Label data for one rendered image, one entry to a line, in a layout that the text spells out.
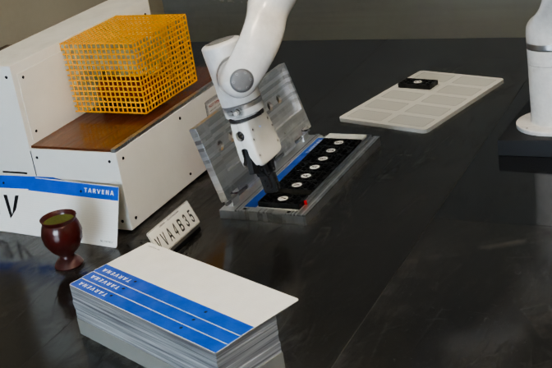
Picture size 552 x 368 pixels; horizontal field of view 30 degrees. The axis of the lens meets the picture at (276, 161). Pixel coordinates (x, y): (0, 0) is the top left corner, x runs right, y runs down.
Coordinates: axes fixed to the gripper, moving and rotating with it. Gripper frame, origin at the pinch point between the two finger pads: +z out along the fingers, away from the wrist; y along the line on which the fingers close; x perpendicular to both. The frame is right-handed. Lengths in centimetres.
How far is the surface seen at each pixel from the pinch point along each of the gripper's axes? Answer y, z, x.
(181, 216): -10.3, 0.8, 17.0
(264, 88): 31.5, -12.5, 13.2
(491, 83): 85, 12, -22
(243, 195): 6.6, 4.3, 12.1
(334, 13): 244, 11, 98
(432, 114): 61, 10, -13
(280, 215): -1.3, 7.2, -0.5
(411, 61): 107, 7, 8
